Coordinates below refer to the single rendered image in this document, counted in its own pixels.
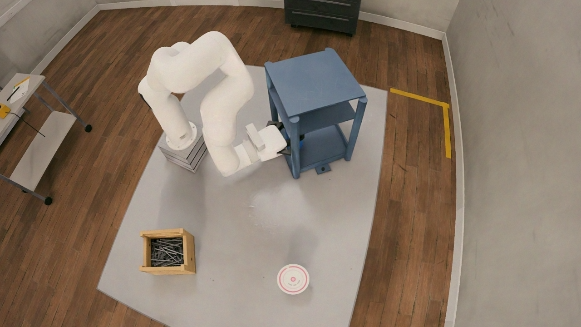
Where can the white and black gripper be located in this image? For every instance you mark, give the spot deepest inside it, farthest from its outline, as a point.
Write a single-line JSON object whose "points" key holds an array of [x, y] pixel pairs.
{"points": [[275, 143]]}

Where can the small wooden crate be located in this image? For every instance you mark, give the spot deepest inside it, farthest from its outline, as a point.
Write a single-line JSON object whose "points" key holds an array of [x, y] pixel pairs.
{"points": [[164, 249]]}

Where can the white yogurt cup with pink stripes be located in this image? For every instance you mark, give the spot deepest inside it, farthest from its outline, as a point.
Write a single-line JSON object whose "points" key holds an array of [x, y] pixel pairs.
{"points": [[293, 279]]}

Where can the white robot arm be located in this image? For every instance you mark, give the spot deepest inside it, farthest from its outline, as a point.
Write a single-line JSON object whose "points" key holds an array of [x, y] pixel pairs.
{"points": [[182, 69]]}

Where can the blue shelving unit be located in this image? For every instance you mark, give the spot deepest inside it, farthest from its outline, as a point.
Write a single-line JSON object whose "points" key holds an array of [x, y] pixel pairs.
{"points": [[311, 94]]}

